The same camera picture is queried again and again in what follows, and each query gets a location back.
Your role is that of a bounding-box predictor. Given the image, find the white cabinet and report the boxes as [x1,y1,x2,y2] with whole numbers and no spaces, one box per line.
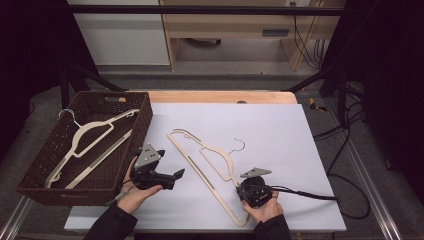
[66,0,171,66]

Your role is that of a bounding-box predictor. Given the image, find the black horizontal frame bar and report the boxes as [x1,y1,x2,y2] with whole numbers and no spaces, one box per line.
[43,4,346,16]

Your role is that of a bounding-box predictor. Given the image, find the black curtain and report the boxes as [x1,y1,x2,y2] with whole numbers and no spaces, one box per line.
[0,0,98,163]
[319,0,424,203]

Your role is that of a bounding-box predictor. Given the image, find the person's right hand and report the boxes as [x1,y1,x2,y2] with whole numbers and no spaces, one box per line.
[241,190,285,224]

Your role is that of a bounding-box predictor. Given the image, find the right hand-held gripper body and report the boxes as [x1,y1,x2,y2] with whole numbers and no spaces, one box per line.
[236,167,273,209]

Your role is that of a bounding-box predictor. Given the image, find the wooden table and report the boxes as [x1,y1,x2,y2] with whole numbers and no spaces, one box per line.
[126,90,299,105]

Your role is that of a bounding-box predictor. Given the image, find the black frame leg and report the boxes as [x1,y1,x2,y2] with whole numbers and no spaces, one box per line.
[59,62,128,112]
[285,62,350,125]

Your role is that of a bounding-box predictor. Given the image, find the white foam board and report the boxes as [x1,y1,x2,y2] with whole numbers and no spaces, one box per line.
[64,102,348,233]

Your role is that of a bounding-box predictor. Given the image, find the black hanging cables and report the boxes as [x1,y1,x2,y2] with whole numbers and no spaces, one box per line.
[289,1,326,70]

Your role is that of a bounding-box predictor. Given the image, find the person's left hand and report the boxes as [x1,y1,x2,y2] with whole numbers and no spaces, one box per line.
[116,155,164,215]

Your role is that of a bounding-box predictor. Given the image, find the aluminium rail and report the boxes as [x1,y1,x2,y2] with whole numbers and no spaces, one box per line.
[324,99,405,240]
[0,195,35,240]

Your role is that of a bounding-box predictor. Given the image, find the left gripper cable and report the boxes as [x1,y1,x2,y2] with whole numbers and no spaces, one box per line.
[105,179,136,207]

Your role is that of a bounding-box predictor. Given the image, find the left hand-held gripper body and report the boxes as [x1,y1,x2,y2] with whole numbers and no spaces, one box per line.
[130,143,176,191]

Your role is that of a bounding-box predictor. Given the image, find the yellow and black tool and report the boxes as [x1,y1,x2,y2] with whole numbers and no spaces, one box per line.
[308,97,328,113]

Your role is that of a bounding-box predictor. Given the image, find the brown wicker basket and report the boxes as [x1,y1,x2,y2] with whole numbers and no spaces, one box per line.
[16,90,154,208]

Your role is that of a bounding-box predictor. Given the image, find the light wooden desk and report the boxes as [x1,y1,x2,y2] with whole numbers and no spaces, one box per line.
[159,0,348,72]

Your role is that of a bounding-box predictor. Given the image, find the beige wooden clothes hanger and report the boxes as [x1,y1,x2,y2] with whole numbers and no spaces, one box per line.
[44,108,141,190]
[166,128,251,228]

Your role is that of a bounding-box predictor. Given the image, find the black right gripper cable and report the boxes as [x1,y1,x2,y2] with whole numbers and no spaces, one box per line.
[269,173,372,220]

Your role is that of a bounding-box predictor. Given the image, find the black floor cables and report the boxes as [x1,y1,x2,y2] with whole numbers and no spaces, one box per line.
[312,83,368,174]

